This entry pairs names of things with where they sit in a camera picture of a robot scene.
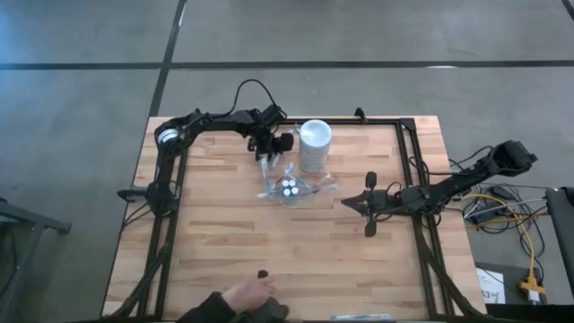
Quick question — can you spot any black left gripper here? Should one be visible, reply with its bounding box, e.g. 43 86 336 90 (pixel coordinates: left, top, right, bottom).
247 120 295 163

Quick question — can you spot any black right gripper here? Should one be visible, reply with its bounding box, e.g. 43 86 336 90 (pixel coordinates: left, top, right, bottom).
341 170 404 238

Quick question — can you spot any white plastic cup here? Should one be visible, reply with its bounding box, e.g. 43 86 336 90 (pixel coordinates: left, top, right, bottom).
298 118 334 175

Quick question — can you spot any clear plastic organizer tray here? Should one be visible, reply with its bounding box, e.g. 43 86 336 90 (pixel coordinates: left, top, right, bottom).
264 172 317 207

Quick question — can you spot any person's forearm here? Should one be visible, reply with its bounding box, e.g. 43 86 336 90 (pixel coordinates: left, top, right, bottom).
177 291 239 323

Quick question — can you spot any black power strip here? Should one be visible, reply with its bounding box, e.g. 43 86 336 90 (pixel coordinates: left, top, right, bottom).
465 208 499 224

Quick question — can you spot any toothbrush in flat package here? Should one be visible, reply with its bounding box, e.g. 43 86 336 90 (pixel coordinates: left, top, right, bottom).
330 312 394 322

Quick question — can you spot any black handheld device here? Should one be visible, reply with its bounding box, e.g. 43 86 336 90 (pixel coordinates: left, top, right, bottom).
250 268 291 322

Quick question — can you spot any white paper sheet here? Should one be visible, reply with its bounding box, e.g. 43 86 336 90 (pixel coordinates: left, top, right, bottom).
475 267 507 305

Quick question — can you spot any person's hand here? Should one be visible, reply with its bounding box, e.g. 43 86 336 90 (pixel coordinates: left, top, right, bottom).
222 274 277 314

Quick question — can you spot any black floor mat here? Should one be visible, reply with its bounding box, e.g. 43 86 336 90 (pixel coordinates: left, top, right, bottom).
474 261 549 306

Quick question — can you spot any yellow plug splitter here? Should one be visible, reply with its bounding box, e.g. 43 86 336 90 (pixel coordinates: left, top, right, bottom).
519 276 547 295

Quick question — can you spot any black equipment case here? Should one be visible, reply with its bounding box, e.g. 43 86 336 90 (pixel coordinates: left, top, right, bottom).
544 186 574 306

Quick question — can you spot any black box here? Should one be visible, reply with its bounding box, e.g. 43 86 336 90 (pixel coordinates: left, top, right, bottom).
486 303 574 323

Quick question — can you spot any black metal stand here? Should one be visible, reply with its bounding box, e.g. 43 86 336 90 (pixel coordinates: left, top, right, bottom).
0 196 73 322

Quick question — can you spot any black aluminium table frame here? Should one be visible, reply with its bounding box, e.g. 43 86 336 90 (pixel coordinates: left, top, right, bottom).
101 117 492 322

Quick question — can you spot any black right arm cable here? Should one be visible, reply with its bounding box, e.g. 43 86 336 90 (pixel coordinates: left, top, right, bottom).
378 145 494 223

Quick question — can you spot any black floor cable bundle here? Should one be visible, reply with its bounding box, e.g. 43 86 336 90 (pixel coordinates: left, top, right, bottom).
461 181 551 279

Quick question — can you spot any grey floor cable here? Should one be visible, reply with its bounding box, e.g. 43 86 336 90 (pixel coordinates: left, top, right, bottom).
464 199 548 219

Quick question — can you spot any yellow floor cable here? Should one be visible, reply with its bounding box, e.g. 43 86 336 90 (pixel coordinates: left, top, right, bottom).
465 193 551 288

